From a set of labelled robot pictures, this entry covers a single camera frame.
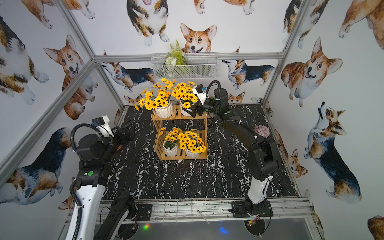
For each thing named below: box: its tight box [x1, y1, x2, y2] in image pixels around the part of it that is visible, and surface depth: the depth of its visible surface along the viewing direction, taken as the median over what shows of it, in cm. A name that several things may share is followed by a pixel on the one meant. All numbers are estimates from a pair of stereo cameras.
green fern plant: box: [164, 39, 187, 67], surface depth 84 cm
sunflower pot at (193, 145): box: [179, 130, 206, 158], surface depth 82 cm
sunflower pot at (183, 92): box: [171, 81, 198, 117], surface depth 70 cm
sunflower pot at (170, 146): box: [163, 127, 183, 157], surface depth 87 cm
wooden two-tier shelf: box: [151, 104, 208, 161], surface depth 86 cm
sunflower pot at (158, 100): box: [134, 78, 175, 119], surface depth 70 cm
